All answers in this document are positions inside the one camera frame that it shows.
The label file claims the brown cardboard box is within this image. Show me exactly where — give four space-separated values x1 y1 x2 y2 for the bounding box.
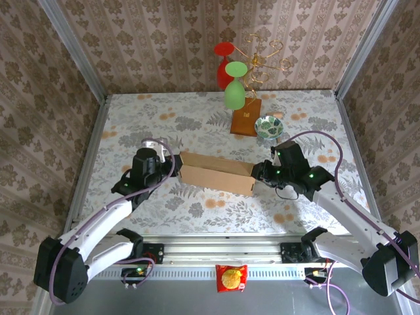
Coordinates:
178 151 256 197

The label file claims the leaf-patterned ceramic bowl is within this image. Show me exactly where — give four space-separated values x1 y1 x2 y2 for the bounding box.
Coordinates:
255 115 285 140

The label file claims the brown wooden rack base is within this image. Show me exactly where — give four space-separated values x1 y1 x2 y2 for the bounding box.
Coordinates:
229 97 263 137

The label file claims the green plastic goblet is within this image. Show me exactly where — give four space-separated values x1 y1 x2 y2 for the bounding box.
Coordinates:
222 61 249 111

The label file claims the red plastic goblet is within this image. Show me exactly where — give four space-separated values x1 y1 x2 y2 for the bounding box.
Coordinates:
213 41 236 90

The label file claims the small black connector board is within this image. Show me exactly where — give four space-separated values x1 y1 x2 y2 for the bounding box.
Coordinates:
121 267 147 285
304 267 332 285

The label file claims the red snack packet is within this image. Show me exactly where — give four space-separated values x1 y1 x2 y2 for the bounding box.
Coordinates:
215 264 249 293

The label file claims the grey metal tray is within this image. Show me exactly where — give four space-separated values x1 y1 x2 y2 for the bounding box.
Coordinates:
31 266 420 315

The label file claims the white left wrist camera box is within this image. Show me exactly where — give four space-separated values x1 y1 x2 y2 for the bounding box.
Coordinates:
141 138 169 163

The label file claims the aluminium table side rail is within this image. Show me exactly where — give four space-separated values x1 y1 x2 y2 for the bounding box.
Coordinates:
61 94 111 242
334 91 387 239

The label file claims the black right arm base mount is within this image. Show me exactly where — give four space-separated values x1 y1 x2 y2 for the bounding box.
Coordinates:
280 241 341 264

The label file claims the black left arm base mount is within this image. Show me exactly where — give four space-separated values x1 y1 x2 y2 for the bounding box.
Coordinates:
106 242 165 265

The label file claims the aluminium mounting rail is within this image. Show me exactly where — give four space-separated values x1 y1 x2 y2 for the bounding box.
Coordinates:
45 234 403 266

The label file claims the gold wire glass rack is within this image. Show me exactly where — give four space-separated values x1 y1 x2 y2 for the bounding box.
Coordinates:
234 32 293 99

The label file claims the aluminium frame post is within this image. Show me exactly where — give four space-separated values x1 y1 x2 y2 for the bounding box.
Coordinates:
39 0 108 102
334 0 400 99

